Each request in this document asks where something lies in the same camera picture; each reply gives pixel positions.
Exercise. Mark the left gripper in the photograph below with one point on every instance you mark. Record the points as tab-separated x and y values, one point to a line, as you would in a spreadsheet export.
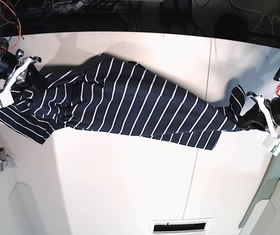
263	116

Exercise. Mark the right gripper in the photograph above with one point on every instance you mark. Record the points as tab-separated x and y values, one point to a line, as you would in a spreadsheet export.
29	76

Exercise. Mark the navy white striped t-shirt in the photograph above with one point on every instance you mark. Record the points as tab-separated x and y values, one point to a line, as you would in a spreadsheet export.
122	98

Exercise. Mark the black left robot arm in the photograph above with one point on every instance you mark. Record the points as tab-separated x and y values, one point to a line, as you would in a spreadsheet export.
263	116

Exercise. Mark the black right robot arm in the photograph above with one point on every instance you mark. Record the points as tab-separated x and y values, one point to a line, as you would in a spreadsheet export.
8	15

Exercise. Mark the green white bin right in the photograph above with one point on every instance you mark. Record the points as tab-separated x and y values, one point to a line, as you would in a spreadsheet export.
263	214

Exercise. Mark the white bin left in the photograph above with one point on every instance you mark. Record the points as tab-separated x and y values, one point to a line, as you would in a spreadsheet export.
19	212

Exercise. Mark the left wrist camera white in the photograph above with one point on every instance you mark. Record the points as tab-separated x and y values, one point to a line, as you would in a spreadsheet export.
272	144

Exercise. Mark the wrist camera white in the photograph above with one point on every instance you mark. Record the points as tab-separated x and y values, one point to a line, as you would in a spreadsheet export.
272	144
6	99

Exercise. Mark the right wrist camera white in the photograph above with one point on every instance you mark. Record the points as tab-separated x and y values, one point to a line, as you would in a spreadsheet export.
6	99

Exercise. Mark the white cables background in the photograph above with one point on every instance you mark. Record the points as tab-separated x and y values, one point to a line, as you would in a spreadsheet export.
234	27

